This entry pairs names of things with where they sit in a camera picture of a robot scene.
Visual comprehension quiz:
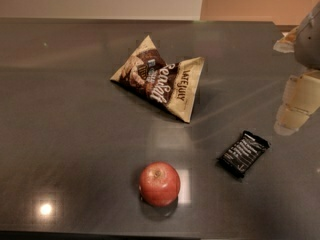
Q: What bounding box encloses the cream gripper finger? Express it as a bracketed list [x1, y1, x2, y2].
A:
[274, 70, 320, 136]
[273, 27, 298, 53]

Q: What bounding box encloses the brown tan chip bag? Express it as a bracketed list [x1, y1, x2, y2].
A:
[110, 36, 204, 123]

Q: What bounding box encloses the black snack bar wrapper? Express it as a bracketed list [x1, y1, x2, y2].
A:
[218, 131, 270, 178]

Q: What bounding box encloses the red apple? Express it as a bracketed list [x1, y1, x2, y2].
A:
[139, 162, 181, 207]

